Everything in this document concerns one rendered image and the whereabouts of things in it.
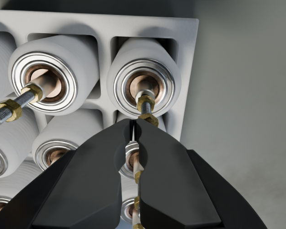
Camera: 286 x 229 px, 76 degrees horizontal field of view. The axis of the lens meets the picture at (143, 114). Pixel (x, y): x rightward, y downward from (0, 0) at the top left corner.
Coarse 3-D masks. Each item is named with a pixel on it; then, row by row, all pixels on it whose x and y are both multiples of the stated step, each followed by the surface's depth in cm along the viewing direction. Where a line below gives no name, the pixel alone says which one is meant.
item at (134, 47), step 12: (120, 48) 30; (132, 48) 22; (144, 48) 21; (156, 48) 22; (120, 60) 21; (168, 60) 21; (108, 72) 22; (108, 84) 23; (180, 84) 23; (108, 96) 24; (120, 108) 24; (168, 108) 24
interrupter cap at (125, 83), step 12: (132, 60) 21; (144, 60) 21; (156, 60) 21; (120, 72) 21; (132, 72) 21; (144, 72) 21; (156, 72) 21; (168, 72) 21; (120, 84) 22; (132, 84) 22; (156, 84) 22; (168, 84) 22; (120, 96) 23; (132, 96) 23; (156, 96) 23; (168, 96) 23; (132, 108) 24; (156, 108) 24
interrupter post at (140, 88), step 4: (144, 80) 22; (140, 84) 21; (144, 84) 21; (148, 84) 21; (136, 88) 21; (140, 88) 20; (144, 88) 20; (148, 88) 20; (152, 88) 21; (136, 92) 20; (140, 92) 20; (144, 92) 20; (148, 92) 20; (152, 92) 20; (136, 96) 20; (140, 96) 20; (152, 96) 20; (136, 100) 20
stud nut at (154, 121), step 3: (144, 114) 15; (147, 114) 15; (150, 114) 15; (138, 117) 15; (141, 117) 15; (144, 117) 15; (147, 117) 15; (150, 117) 15; (153, 117) 15; (147, 120) 15; (150, 120) 15; (153, 120) 15; (156, 120) 15; (153, 123) 15; (156, 123) 15; (156, 126) 15
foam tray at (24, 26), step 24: (0, 24) 25; (24, 24) 25; (48, 24) 25; (72, 24) 25; (96, 24) 26; (120, 24) 26; (144, 24) 26; (168, 24) 26; (192, 24) 26; (168, 48) 35; (192, 48) 27; (96, 96) 32; (48, 120) 33; (168, 120) 33
